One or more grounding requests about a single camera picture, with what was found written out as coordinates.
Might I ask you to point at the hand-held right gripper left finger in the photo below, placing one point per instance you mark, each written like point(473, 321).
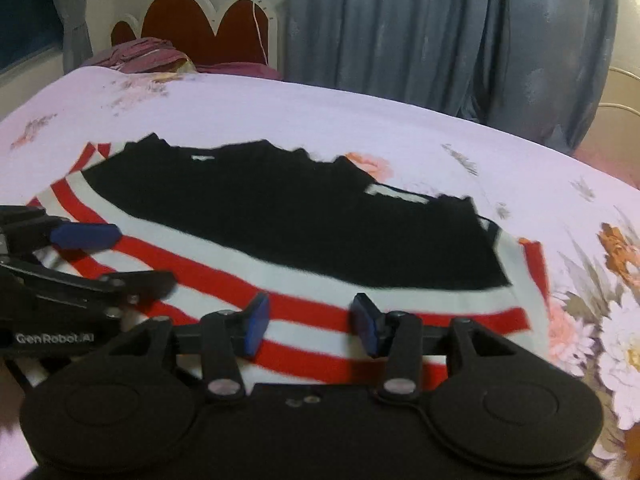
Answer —
point(257, 322)

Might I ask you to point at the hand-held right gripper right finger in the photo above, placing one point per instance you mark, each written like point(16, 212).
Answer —
point(365, 325)

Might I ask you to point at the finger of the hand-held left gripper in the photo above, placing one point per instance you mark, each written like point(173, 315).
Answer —
point(100, 287)
point(85, 236)

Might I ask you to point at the striped knit sweater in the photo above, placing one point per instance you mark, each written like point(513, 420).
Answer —
point(310, 240)

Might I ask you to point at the purple folded quilt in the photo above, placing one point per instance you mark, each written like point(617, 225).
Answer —
point(145, 55)

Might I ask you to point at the pink floral bed sheet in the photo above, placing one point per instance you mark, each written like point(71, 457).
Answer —
point(300, 115)

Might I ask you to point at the narrow blue curtain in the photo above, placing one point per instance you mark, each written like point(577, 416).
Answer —
point(75, 15)

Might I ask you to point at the maroon pillow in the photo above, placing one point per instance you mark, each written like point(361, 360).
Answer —
point(240, 71)

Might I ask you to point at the window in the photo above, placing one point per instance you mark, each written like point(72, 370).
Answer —
point(27, 10)

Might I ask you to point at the red and white headboard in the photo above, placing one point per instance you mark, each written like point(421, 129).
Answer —
point(200, 25)

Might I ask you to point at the wide blue curtain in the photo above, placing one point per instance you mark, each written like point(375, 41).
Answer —
point(440, 40)

